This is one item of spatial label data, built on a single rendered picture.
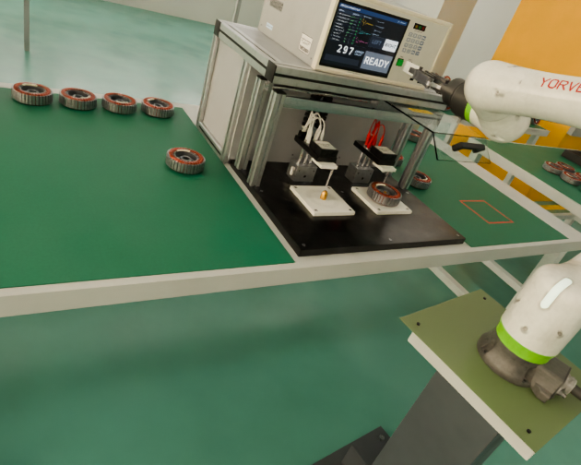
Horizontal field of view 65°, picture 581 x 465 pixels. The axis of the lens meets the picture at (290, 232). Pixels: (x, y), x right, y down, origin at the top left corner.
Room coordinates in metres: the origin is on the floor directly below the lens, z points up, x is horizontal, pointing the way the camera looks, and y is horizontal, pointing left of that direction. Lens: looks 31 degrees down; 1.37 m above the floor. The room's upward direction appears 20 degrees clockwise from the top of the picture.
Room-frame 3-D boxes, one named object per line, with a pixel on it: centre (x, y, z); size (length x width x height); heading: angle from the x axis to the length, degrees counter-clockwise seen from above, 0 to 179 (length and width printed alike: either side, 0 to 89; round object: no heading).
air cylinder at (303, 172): (1.36, 0.03, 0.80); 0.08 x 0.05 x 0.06; 129
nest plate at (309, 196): (1.25, -0.06, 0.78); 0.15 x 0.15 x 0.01; 39
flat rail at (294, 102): (1.40, -0.09, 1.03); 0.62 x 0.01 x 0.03; 129
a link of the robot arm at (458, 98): (1.24, -0.32, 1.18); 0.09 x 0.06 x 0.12; 128
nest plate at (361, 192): (1.40, -0.25, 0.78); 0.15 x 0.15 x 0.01; 39
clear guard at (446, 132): (1.46, -0.31, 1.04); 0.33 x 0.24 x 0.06; 39
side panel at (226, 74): (1.43, 0.35, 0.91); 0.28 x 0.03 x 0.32; 39
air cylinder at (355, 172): (1.51, -0.16, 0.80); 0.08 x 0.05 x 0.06; 129
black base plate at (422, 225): (1.33, -0.14, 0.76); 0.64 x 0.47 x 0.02; 129
